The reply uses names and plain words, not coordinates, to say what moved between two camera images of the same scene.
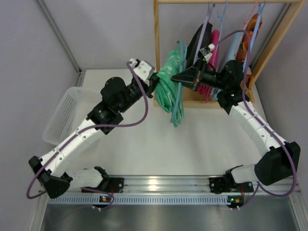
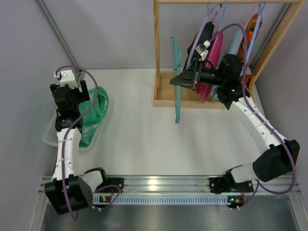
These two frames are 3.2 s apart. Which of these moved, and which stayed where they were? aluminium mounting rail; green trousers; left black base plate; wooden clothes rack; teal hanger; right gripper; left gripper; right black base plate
Moved: teal hanger; left gripper; green trousers
Stayed: right gripper; wooden clothes rack; left black base plate; aluminium mounting rail; right black base plate
